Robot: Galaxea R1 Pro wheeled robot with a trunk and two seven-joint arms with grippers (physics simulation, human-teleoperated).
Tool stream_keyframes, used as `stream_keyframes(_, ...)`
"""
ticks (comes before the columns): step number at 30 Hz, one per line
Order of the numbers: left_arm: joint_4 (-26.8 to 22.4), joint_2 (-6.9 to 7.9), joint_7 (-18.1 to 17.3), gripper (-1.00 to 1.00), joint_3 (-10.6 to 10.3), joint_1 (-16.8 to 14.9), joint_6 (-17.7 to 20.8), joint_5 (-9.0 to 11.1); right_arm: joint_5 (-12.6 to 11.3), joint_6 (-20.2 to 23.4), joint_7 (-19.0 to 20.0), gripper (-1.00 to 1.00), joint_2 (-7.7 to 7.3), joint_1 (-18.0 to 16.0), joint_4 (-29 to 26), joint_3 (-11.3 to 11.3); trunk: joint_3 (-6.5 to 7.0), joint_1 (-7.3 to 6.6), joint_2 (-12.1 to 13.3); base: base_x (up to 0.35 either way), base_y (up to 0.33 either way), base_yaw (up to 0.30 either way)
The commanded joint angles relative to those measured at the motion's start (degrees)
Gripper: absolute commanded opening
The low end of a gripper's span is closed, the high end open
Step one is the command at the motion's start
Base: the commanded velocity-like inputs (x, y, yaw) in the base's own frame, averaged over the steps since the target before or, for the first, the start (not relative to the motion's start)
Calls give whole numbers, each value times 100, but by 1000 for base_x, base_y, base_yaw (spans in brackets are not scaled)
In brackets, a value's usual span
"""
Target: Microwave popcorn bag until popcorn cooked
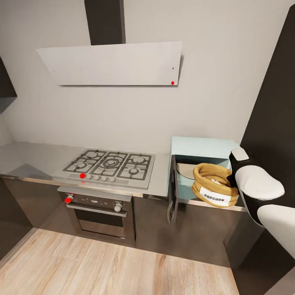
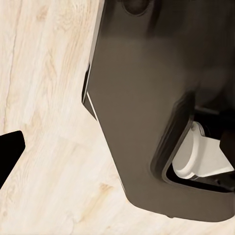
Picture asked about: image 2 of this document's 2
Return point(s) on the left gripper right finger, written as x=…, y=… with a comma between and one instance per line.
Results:
x=227, y=146

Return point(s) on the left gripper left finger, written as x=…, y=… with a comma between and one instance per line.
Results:
x=12, y=146

